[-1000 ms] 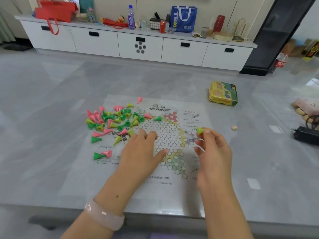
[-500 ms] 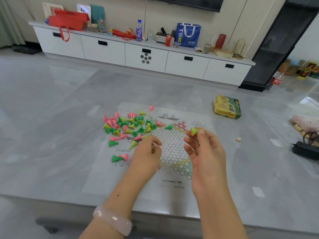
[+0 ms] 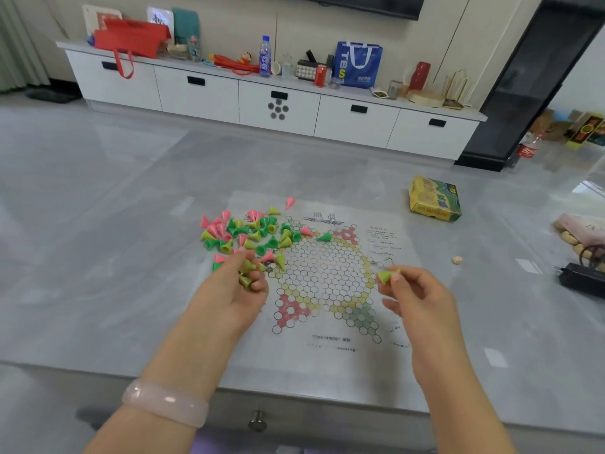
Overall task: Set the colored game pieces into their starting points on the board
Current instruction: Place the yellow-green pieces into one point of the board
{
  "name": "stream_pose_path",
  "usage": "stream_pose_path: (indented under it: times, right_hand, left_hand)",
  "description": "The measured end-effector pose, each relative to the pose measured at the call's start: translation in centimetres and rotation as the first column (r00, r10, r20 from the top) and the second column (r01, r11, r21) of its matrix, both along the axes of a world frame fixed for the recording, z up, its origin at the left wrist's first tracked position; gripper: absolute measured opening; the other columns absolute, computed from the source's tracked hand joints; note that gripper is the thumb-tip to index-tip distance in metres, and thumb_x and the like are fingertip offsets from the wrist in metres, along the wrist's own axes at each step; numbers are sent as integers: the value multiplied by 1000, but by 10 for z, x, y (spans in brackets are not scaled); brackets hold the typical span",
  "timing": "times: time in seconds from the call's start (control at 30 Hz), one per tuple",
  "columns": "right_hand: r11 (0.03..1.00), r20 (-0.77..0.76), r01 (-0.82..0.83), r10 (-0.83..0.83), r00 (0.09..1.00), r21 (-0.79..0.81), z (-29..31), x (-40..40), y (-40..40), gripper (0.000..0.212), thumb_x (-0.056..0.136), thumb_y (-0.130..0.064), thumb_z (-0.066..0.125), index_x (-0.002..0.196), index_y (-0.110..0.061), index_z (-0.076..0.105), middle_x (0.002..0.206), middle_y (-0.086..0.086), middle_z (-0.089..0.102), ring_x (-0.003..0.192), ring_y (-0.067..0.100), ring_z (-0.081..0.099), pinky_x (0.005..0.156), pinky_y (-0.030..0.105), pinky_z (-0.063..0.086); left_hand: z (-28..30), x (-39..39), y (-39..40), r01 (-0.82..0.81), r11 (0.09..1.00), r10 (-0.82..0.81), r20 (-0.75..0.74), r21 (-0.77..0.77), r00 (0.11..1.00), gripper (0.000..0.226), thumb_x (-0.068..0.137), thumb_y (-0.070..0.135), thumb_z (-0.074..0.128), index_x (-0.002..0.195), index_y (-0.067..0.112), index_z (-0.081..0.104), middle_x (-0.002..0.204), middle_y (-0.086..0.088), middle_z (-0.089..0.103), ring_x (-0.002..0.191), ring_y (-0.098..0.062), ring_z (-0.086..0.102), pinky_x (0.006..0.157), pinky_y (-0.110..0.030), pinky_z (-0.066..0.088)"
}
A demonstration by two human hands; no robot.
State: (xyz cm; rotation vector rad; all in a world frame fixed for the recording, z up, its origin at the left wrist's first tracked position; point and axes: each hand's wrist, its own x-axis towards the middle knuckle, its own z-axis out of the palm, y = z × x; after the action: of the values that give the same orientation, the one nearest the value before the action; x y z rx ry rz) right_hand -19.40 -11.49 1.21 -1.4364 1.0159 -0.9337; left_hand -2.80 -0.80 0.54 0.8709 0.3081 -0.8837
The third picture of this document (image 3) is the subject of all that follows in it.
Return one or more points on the pink book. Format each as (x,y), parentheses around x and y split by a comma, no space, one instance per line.
(581,226)

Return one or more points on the red fabric bag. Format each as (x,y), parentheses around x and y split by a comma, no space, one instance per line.
(132,37)

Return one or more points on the teal cloth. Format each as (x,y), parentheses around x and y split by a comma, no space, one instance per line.
(185,25)

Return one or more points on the glass cup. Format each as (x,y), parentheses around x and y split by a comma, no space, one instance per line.
(395,90)

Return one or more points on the small cartoon doll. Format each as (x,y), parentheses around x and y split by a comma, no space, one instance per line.
(245,58)

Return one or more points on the blue-label water bottle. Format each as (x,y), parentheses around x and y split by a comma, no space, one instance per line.
(265,59)

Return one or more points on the black floor mat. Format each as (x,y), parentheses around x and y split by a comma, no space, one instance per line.
(52,95)

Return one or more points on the white printed card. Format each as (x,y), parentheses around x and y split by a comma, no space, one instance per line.
(160,18)

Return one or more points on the red folded umbrella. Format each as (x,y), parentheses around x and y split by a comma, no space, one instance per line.
(231,65)

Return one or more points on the black glass cabinet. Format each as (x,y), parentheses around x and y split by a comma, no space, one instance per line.
(524,89)

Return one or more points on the purple clothing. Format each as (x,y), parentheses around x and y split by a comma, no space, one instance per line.
(227,446)

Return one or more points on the beige picture frame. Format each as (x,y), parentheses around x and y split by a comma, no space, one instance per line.
(92,18)

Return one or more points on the yellow green cardboard box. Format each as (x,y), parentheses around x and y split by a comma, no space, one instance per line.
(435,199)

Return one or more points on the red vase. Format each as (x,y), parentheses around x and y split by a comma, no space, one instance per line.
(419,76)

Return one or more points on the white paper cup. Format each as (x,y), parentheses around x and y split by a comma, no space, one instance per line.
(276,68)

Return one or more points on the person's right hand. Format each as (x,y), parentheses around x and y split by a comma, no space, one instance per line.
(430,321)

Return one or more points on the red soda can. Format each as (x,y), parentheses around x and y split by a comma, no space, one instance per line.
(320,76)

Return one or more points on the white TV cabinet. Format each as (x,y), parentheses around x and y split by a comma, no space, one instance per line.
(198,96)

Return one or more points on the round wooden box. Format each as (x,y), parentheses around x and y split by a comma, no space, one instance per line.
(425,99)

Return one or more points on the checkers board sheet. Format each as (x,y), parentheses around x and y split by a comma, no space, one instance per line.
(331,364)

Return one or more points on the person's right forearm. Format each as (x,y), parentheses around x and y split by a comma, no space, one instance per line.
(454,411)

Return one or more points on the black white checkered box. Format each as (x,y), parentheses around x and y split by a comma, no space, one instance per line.
(307,70)

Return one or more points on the black power adapter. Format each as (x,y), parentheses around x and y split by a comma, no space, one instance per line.
(581,278)

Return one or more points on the small pink-capped bottle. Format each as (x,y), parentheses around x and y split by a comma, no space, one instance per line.
(194,49)

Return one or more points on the black television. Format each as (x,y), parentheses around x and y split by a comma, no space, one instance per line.
(359,4)

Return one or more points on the pile of mixed cone pieces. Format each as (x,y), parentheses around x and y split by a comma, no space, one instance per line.
(246,236)

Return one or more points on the open snack bag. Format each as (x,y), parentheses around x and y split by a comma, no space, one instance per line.
(380,93)

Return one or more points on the red-label cola bottle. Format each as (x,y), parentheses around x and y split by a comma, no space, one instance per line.
(527,150)

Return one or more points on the person's left forearm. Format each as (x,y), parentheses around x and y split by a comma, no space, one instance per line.
(189,354)

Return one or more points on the small glass jar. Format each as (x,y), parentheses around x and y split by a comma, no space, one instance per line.
(336,82)

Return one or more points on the grey-green curtain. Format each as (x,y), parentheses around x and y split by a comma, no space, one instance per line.
(19,42)

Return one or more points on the yellow black carton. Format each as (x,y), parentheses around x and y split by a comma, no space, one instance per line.
(586,129)

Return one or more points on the metal drawer knob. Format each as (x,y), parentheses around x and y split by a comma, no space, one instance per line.
(258,421)

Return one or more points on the person's left hand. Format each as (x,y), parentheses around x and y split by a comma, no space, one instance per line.
(227,302)

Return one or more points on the blue tote bag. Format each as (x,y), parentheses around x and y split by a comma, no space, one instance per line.
(359,73)

